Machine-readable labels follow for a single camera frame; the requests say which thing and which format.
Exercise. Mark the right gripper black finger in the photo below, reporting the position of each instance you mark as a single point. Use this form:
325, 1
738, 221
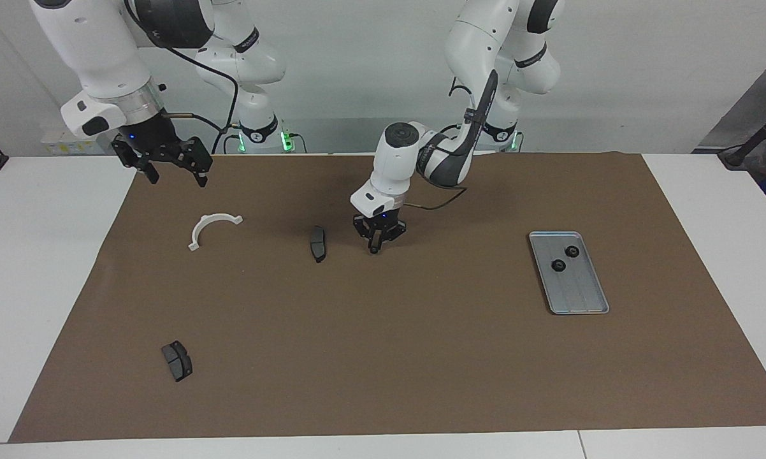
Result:
198, 159
131, 156

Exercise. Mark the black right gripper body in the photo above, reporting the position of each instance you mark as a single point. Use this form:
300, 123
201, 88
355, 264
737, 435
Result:
147, 137

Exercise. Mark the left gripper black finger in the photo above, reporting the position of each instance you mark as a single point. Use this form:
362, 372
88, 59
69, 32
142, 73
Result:
369, 240
394, 232

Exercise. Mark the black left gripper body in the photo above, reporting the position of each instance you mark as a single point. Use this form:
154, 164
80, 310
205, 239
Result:
380, 223

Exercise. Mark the black bearing gear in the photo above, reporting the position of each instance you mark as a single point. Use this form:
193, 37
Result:
558, 264
572, 251

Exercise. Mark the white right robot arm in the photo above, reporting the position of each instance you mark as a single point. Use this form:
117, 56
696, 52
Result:
90, 44

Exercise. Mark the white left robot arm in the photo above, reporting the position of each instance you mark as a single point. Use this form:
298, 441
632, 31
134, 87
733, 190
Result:
396, 172

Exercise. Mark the silver metal tray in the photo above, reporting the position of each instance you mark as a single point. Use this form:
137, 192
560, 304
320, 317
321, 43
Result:
580, 293

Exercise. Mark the single grey brake pad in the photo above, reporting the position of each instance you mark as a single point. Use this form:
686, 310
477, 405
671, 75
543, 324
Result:
318, 243

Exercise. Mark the brown table mat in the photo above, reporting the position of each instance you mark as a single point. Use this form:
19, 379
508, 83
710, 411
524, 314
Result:
383, 357

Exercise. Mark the stacked grey brake pads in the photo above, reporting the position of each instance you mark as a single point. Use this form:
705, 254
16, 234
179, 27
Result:
177, 361

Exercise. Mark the black stand pole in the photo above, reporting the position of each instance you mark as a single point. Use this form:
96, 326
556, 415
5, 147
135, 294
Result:
737, 156

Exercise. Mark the white wall socket box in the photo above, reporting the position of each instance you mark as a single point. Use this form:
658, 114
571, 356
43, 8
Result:
71, 143

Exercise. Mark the white curved plastic bracket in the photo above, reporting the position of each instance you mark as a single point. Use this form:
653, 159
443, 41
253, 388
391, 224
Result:
196, 233

